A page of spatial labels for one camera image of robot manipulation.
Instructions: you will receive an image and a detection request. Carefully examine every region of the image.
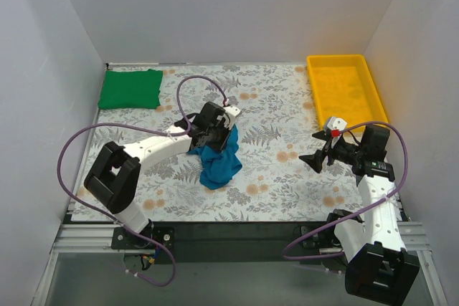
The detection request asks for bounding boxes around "blue t shirt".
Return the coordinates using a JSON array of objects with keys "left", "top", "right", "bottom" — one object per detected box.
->
[{"left": 188, "top": 126, "right": 242, "bottom": 190}]

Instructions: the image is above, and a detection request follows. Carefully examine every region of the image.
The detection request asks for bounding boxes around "yellow plastic tray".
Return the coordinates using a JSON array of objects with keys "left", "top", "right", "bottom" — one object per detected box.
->
[{"left": 306, "top": 54, "right": 388, "bottom": 128}]

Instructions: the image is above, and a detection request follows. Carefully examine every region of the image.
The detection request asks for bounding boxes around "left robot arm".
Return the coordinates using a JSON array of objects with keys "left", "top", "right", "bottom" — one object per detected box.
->
[{"left": 84, "top": 102, "right": 241, "bottom": 249}]

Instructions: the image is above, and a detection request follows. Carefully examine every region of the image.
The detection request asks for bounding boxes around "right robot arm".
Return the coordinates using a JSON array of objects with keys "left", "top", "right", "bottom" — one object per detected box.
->
[{"left": 300, "top": 117, "right": 420, "bottom": 305}]

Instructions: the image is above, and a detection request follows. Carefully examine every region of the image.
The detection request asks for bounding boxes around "floral table cloth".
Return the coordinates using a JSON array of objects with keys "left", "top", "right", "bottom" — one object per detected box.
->
[{"left": 80, "top": 64, "right": 362, "bottom": 221}]

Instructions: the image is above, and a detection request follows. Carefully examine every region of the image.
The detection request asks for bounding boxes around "folded green t shirt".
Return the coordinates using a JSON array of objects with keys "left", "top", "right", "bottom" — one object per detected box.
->
[{"left": 98, "top": 70, "right": 163, "bottom": 110}]

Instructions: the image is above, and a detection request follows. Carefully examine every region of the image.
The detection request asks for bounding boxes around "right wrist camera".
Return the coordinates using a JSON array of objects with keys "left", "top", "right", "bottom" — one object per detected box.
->
[{"left": 323, "top": 116, "right": 347, "bottom": 138}]

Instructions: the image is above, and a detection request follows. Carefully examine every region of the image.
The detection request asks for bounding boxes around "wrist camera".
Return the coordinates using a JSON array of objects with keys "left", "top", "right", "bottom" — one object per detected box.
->
[
  {"left": 323, "top": 116, "right": 347, "bottom": 138},
  {"left": 223, "top": 105, "right": 241, "bottom": 125}
]

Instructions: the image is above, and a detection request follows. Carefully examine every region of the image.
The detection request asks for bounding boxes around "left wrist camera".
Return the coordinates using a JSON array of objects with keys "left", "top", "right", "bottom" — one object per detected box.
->
[{"left": 223, "top": 105, "right": 241, "bottom": 125}]

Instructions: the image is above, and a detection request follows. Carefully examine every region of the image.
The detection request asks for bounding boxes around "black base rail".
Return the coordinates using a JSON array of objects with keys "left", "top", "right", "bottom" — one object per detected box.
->
[{"left": 110, "top": 220, "right": 345, "bottom": 266}]

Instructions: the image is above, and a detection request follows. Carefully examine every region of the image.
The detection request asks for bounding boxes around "aluminium frame rail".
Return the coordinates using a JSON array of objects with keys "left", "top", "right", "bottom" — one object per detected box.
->
[{"left": 32, "top": 224, "right": 124, "bottom": 305}]

